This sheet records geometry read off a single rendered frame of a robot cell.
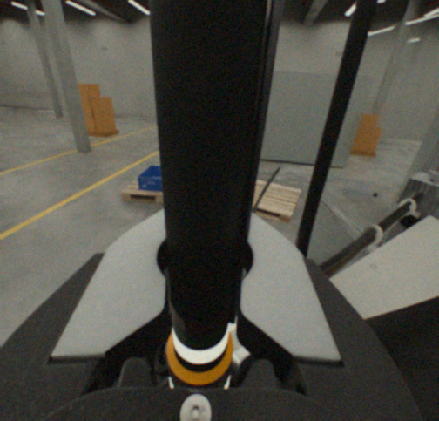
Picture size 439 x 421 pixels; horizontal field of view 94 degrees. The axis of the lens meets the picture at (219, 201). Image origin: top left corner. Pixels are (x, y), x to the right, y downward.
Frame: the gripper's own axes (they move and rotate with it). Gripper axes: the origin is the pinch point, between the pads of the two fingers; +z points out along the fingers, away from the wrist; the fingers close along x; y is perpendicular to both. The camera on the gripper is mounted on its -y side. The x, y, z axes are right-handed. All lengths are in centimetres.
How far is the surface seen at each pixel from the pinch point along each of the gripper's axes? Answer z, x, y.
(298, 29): 1165, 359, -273
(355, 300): 16.3, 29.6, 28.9
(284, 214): 230, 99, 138
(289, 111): 522, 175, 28
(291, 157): 517, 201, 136
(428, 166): 39, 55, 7
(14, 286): 114, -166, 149
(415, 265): 16.5, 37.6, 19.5
